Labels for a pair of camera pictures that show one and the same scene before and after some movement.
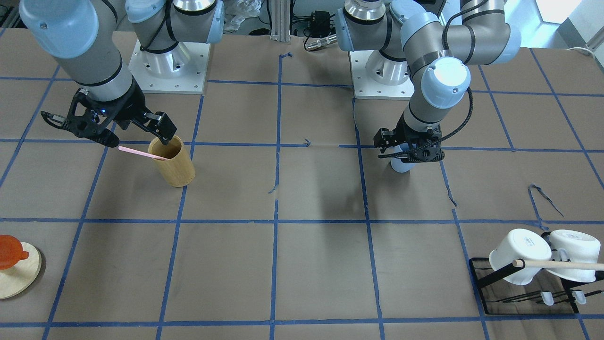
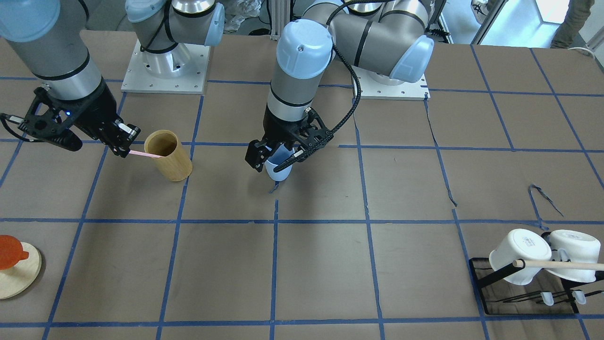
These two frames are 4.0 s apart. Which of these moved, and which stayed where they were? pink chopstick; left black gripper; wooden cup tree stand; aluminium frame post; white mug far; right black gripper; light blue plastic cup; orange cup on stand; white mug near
Moved: light blue plastic cup; left black gripper; right black gripper
Stayed: white mug far; aluminium frame post; pink chopstick; orange cup on stand; wooden cup tree stand; white mug near
